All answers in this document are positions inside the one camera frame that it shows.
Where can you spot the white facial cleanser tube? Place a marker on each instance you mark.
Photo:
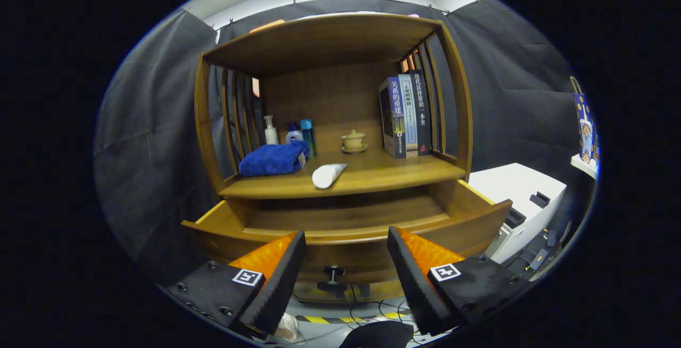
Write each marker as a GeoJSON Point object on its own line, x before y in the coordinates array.
{"type": "Point", "coordinates": [325, 176]}

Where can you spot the person's white shoe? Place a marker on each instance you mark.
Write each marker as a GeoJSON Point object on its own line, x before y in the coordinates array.
{"type": "Point", "coordinates": [290, 329]}

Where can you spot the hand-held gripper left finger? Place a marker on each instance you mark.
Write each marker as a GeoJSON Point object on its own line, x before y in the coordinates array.
{"type": "Point", "coordinates": [279, 284]}

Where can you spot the wooden cabinet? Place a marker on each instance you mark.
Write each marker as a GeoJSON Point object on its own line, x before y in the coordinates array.
{"type": "Point", "coordinates": [330, 103]}

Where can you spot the white side table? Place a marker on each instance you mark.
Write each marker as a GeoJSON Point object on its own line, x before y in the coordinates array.
{"type": "Point", "coordinates": [582, 164]}

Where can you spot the white pump bottle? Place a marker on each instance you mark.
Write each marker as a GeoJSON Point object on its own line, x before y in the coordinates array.
{"type": "Point", "coordinates": [271, 135]}

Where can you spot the beige saucer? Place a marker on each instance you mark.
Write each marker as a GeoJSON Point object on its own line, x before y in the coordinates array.
{"type": "Point", "coordinates": [355, 150]}

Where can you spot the black book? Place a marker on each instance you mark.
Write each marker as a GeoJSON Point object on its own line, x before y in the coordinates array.
{"type": "Point", "coordinates": [422, 114]}

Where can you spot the teal bottle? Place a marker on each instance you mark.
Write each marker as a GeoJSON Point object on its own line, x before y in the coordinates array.
{"type": "Point", "coordinates": [307, 135]}

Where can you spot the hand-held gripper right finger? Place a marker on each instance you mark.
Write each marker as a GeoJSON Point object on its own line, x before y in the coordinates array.
{"type": "Point", "coordinates": [420, 289]}

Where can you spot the yellow black floor tape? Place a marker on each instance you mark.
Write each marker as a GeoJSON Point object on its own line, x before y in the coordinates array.
{"type": "Point", "coordinates": [316, 318]}

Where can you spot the light grey book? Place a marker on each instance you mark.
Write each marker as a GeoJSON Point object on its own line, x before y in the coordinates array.
{"type": "Point", "coordinates": [409, 119]}

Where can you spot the wooden drawer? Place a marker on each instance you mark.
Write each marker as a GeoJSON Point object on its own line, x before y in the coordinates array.
{"type": "Point", "coordinates": [351, 255]}

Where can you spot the white bottle with blue cap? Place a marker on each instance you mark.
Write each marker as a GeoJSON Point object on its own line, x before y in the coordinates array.
{"type": "Point", "coordinates": [294, 136]}

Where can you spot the blue dotted paper bag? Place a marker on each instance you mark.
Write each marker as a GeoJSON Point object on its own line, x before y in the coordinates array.
{"type": "Point", "coordinates": [581, 108]}

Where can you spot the black backdrop cloth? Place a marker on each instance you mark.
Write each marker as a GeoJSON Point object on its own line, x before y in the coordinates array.
{"type": "Point", "coordinates": [149, 124]}

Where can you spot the person's dark clothing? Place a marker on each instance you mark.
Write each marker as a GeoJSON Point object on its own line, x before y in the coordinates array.
{"type": "Point", "coordinates": [378, 334]}

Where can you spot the beige lidded teacup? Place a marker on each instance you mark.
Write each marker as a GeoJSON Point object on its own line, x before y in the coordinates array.
{"type": "Point", "coordinates": [355, 140]}

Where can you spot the wooden countertop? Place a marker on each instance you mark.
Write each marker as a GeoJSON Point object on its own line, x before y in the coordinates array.
{"type": "Point", "coordinates": [383, 170]}

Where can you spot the blue folded towel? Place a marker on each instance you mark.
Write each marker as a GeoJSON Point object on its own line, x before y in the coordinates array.
{"type": "Point", "coordinates": [271, 159]}

